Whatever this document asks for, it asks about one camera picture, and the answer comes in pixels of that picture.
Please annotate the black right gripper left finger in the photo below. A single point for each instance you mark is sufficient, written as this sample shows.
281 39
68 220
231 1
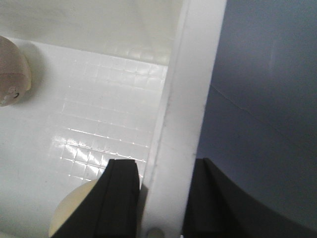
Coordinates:
110 208

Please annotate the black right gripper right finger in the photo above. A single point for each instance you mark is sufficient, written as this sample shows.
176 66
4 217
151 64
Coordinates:
218 208

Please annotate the yellow smiling plush fruit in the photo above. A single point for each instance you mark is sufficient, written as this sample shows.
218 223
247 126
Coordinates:
68 205

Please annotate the white plastic Totelife tote box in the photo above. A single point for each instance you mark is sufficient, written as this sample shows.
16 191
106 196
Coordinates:
111 79

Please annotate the pink plush toy ball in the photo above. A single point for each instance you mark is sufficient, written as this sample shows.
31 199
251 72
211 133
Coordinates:
15 73

